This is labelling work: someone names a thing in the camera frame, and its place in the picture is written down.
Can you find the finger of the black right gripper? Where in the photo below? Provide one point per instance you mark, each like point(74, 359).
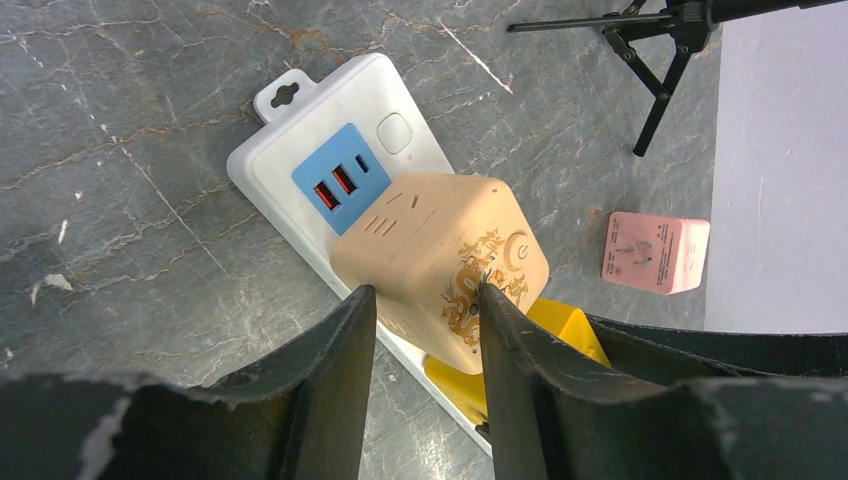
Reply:
point(665, 355)

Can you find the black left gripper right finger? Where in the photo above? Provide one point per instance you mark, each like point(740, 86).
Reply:
point(554, 413)

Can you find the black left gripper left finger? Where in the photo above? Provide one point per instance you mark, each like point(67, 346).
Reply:
point(297, 413)

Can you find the pink cube socket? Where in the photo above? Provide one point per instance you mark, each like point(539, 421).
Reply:
point(658, 254)

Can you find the yellow cube socket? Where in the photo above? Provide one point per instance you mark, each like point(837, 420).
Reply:
point(467, 392)

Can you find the beige dragon cube socket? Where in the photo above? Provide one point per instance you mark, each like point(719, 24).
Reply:
point(427, 244)

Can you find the white power strip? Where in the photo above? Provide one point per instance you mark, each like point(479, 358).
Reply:
point(328, 149)

